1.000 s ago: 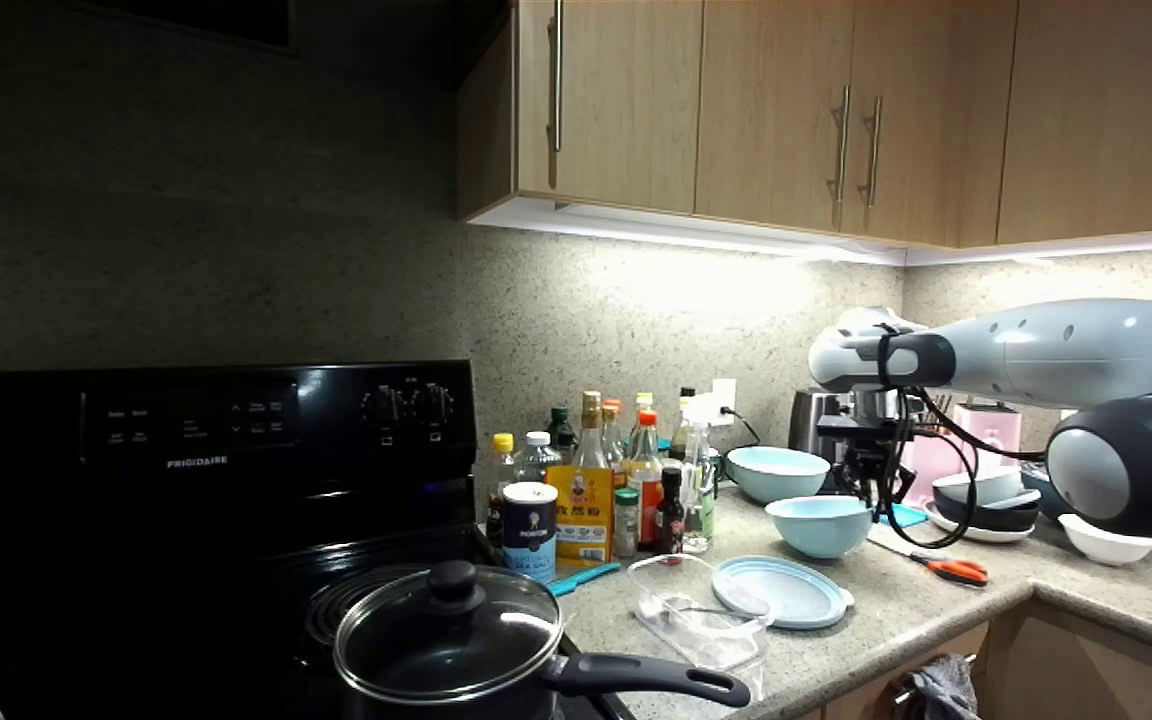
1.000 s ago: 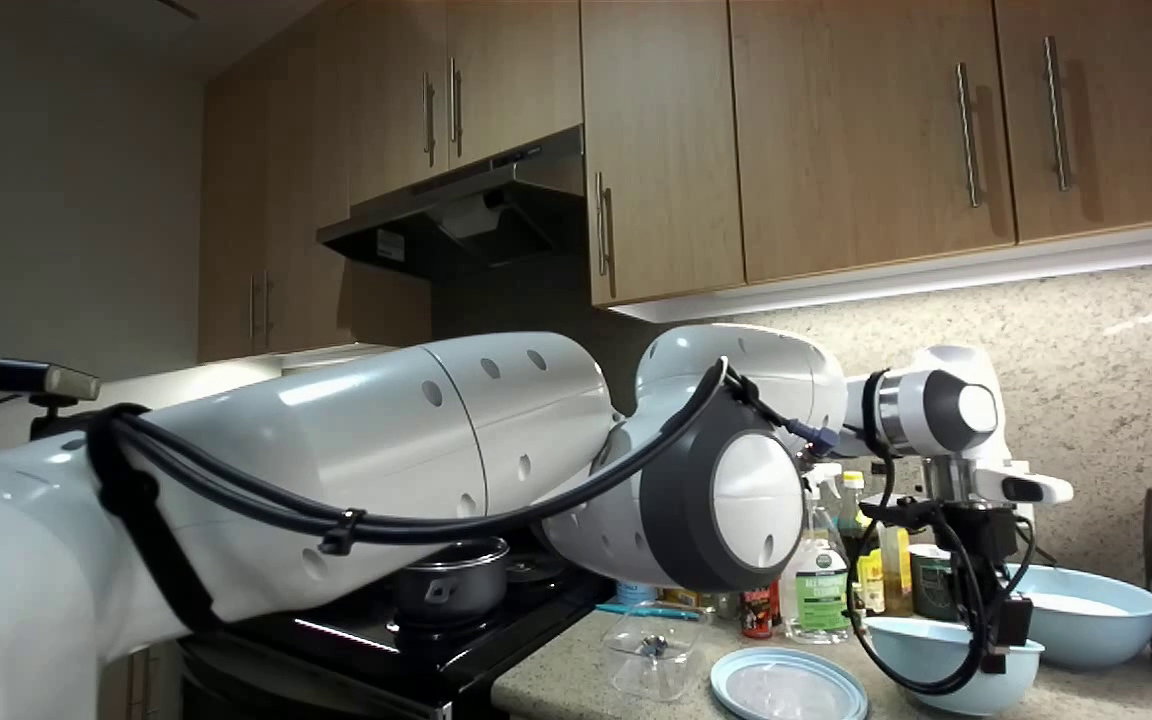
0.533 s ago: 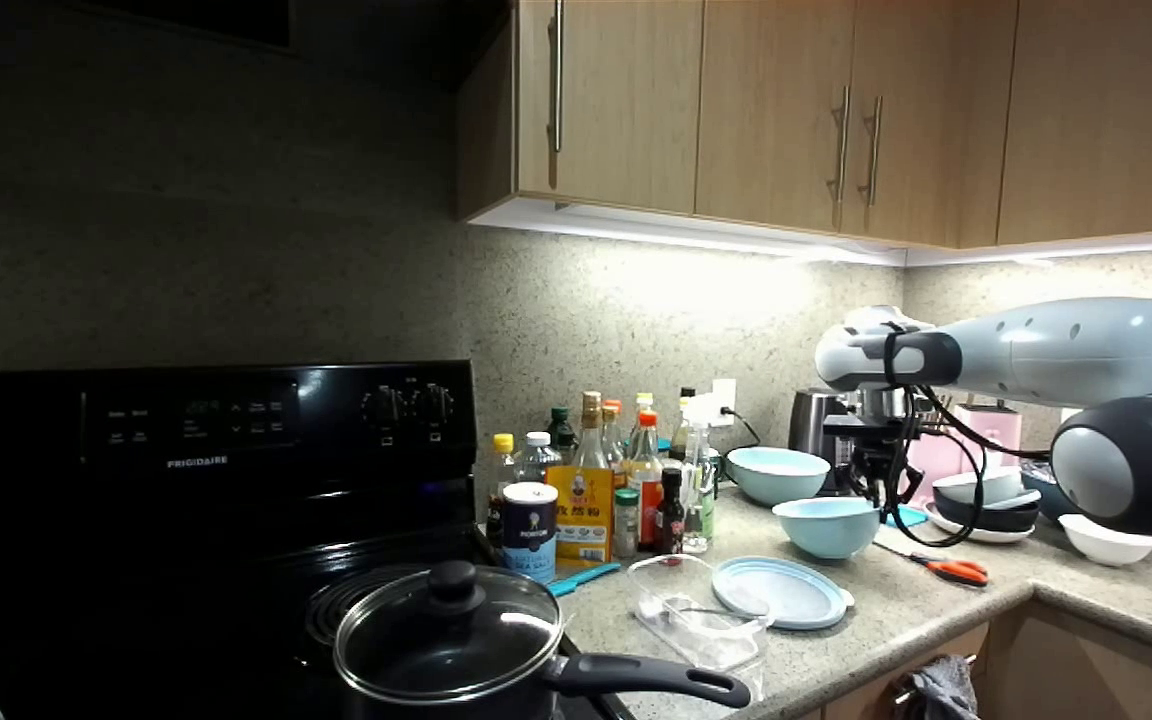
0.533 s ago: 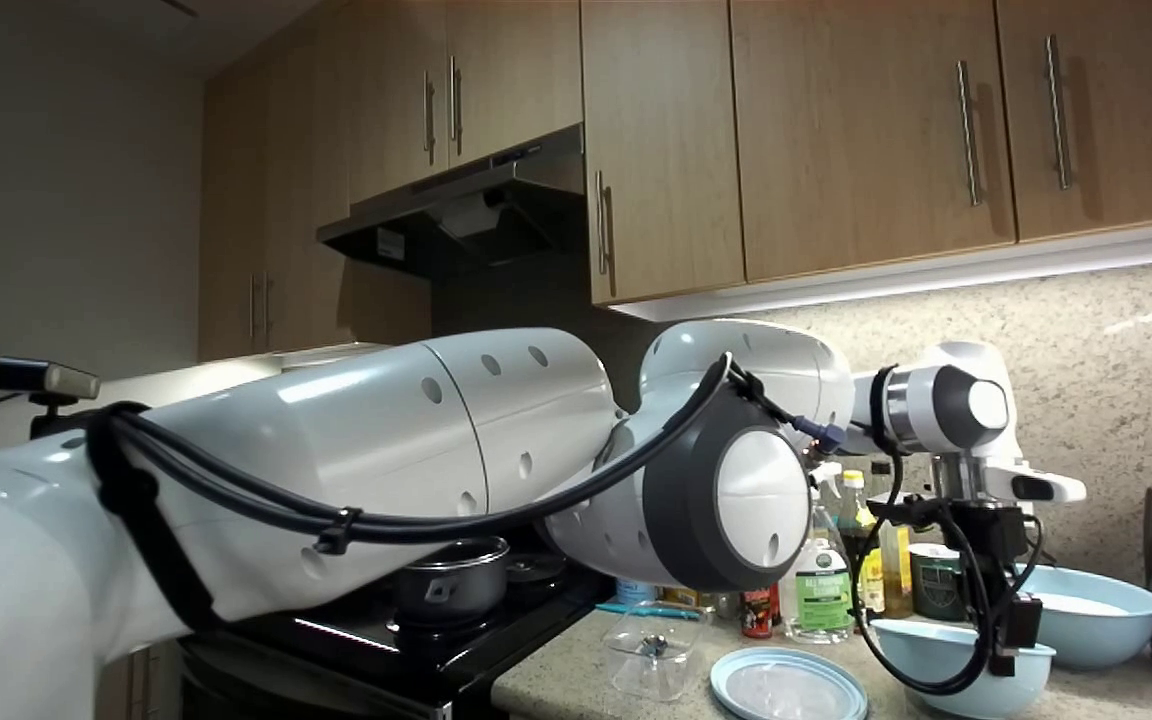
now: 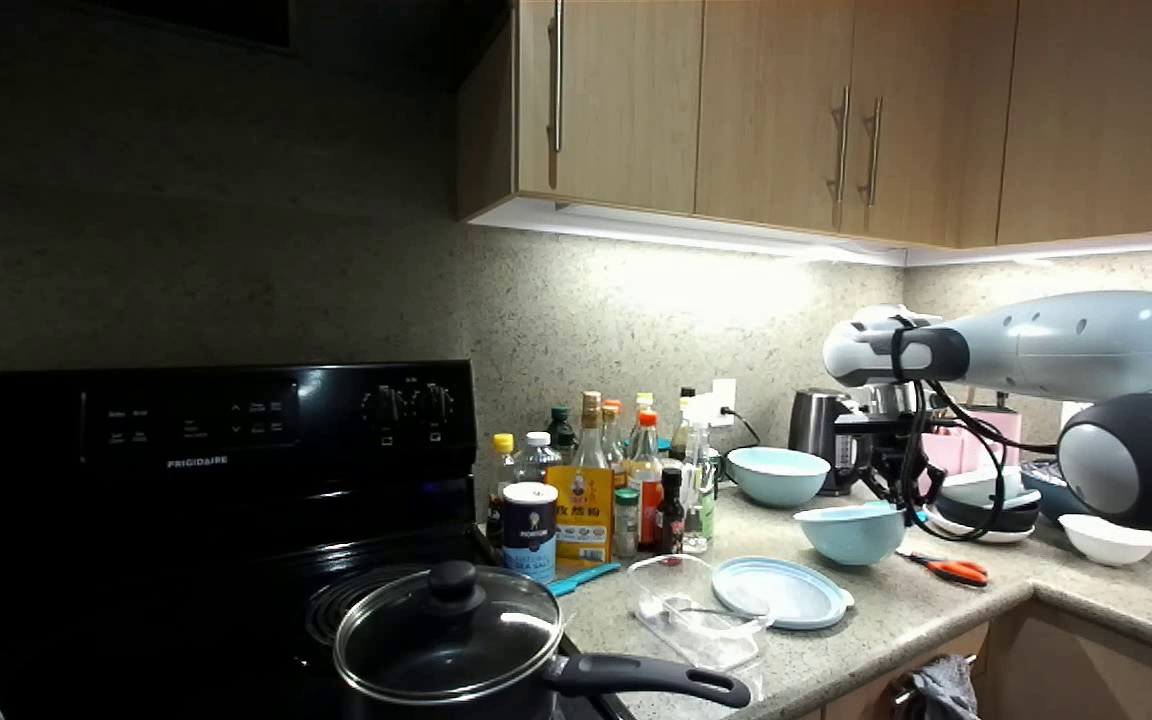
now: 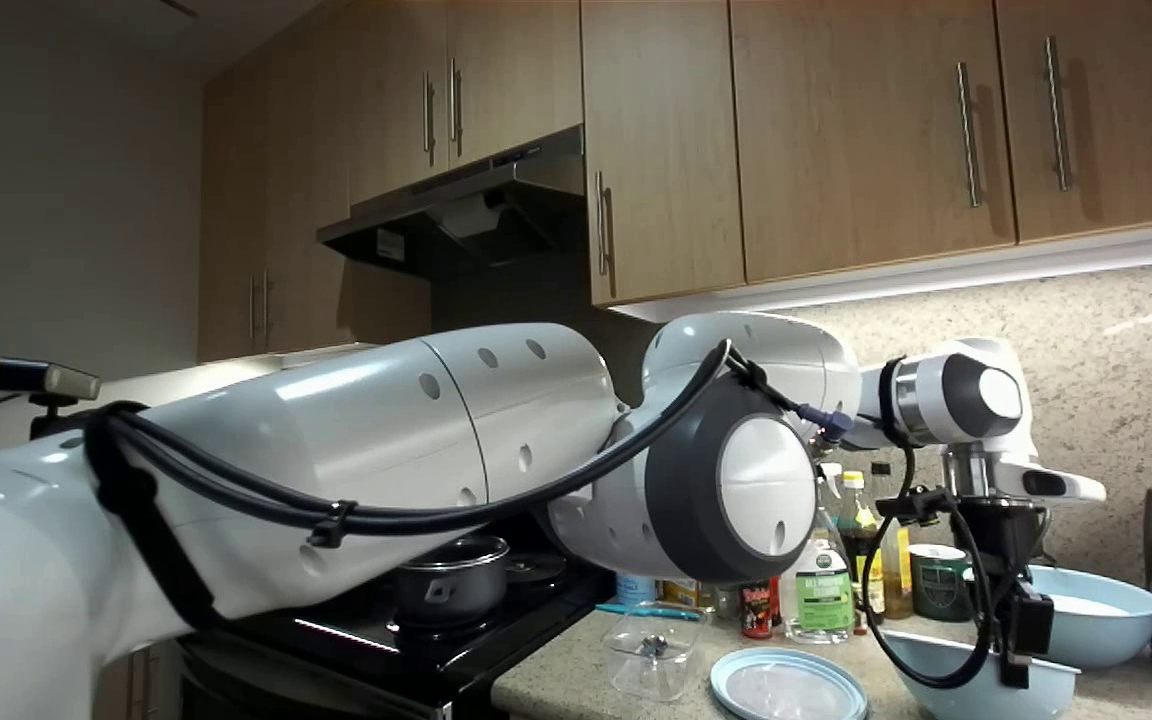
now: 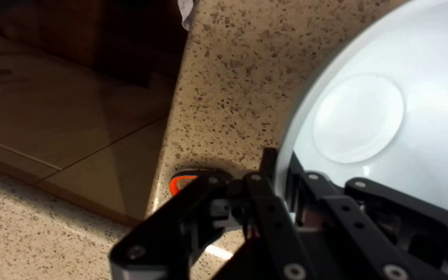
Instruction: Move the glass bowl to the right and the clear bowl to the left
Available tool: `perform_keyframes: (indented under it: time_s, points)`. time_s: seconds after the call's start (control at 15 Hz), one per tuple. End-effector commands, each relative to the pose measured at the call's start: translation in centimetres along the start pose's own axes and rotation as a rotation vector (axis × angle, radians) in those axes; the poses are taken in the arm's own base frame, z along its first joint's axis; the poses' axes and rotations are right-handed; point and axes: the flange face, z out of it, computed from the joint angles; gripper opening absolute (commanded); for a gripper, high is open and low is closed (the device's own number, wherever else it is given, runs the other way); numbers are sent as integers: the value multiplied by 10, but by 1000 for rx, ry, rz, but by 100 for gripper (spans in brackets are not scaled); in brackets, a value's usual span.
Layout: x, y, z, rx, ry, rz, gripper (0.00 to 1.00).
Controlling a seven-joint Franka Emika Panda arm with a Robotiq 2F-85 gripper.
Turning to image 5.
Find pink utensil holder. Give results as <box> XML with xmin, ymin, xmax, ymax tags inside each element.
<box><xmin>920</xmin><ymin>421</ymin><xmax>987</xmax><ymax>480</ymax></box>

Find yellow cap bottle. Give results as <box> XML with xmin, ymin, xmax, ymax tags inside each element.
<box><xmin>482</xmin><ymin>430</ymin><xmax>525</xmax><ymax>545</ymax></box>

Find black pot glass lid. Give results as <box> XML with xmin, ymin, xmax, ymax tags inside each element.
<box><xmin>329</xmin><ymin>556</ymin><xmax>757</xmax><ymax>720</ymax></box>

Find gray stacked bowl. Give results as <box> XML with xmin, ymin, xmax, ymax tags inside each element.
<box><xmin>936</xmin><ymin>471</ymin><xmax>1040</xmax><ymax>511</ymax></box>

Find white bowl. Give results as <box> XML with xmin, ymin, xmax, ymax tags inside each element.
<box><xmin>1057</xmin><ymin>511</ymin><xmax>1152</xmax><ymax>571</ymax></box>

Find dark bottle red label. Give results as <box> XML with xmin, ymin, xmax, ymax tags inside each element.
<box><xmin>652</xmin><ymin>461</ymin><xmax>687</xmax><ymax>561</ymax></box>

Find clear glass container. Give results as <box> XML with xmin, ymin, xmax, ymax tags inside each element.
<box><xmin>628</xmin><ymin>583</ymin><xmax>772</xmax><ymax>678</ymax></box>

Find medium light blue bowl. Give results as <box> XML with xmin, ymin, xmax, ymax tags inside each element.
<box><xmin>792</xmin><ymin>499</ymin><xmax>909</xmax><ymax>571</ymax></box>

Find orange handled scissors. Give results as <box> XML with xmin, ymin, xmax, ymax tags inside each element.
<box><xmin>894</xmin><ymin>550</ymin><xmax>996</xmax><ymax>591</ymax></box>

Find blue white salt canister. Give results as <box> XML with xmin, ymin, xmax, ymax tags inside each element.
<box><xmin>494</xmin><ymin>476</ymin><xmax>564</xmax><ymax>589</ymax></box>

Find black power cord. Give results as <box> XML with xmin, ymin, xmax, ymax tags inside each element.
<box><xmin>726</xmin><ymin>406</ymin><xmax>766</xmax><ymax>453</ymax></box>

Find orange cap sauce bottle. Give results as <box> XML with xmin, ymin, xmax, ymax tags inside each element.
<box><xmin>628</xmin><ymin>389</ymin><xmax>663</xmax><ymax>465</ymax></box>
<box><xmin>595</xmin><ymin>396</ymin><xmax>628</xmax><ymax>471</ymax></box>

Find light wood cabinet door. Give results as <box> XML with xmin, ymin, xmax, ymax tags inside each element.
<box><xmin>691</xmin><ymin>0</ymin><xmax>859</xmax><ymax>233</ymax></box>
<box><xmin>999</xmin><ymin>0</ymin><xmax>1152</xmax><ymax>250</ymax></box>
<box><xmin>510</xmin><ymin>0</ymin><xmax>709</xmax><ymax>215</ymax></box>
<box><xmin>850</xmin><ymin>0</ymin><xmax>1018</xmax><ymax>253</ymax></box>

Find light blue plate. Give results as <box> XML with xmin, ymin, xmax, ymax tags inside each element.
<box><xmin>709</xmin><ymin>552</ymin><xmax>859</xmax><ymax>638</ymax></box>

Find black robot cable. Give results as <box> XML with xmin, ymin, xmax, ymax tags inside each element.
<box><xmin>870</xmin><ymin>315</ymin><xmax>1068</xmax><ymax>545</ymax></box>

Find clear bottle white cap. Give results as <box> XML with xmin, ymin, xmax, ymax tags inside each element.
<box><xmin>520</xmin><ymin>430</ymin><xmax>569</xmax><ymax>491</ymax></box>

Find dark range hood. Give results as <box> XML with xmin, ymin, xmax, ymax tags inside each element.
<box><xmin>80</xmin><ymin>0</ymin><xmax>510</xmax><ymax>86</ymax></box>

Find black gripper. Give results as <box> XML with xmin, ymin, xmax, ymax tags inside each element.
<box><xmin>850</xmin><ymin>413</ymin><xmax>936</xmax><ymax>516</ymax></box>

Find teal utensil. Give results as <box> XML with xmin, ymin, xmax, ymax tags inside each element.
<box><xmin>547</xmin><ymin>556</ymin><xmax>628</xmax><ymax>600</ymax></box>

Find green cap bottle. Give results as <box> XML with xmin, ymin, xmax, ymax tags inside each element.
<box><xmin>543</xmin><ymin>406</ymin><xmax>580</xmax><ymax>468</ymax></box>

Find white plate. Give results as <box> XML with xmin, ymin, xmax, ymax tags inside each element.
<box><xmin>933</xmin><ymin>516</ymin><xmax>1044</xmax><ymax>552</ymax></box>

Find tall yellow label bottle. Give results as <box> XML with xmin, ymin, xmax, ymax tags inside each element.
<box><xmin>547</xmin><ymin>389</ymin><xmax>620</xmax><ymax>575</ymax></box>

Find black kitchen stove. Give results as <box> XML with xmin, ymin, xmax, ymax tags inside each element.
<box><xmin>0</xmin><ymin>357</ymin><xmax>640</xmax><ymax>720</ymax></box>

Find small green cap jar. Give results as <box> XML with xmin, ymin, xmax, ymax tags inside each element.
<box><xmin>610</xmin><ymin>485</ymin><xmax>645</xmax><ymax>566</ymax></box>

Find pink knife block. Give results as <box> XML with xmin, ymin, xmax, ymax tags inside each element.
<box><xmin>956</xmin><ymin>393</ymin><xmax>1029</xmax><ymax>453</ymax></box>

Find spray bottle green label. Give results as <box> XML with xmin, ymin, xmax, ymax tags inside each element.
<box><xmin>670</xmin><ymin>386</ymin><xmax>725</xmax><ymax>561</ymax></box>

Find large light blue bowl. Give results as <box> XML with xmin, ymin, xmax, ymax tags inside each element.
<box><xmin>725</xmin><ymin>445</ymin><xmax>834</xmax><ymax>511</ymax></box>

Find under cabinet light strip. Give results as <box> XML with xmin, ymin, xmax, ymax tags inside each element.
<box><xmin>469</xmin><ymin>197</ymin><xmax>1152</xmax><ymax>272</ymax></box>

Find lower wood cabinet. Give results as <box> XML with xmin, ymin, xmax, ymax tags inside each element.
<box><xmin>789</xmin><ymin>595</ymin><xmax>1152</xmax><ymax>720</ymax></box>

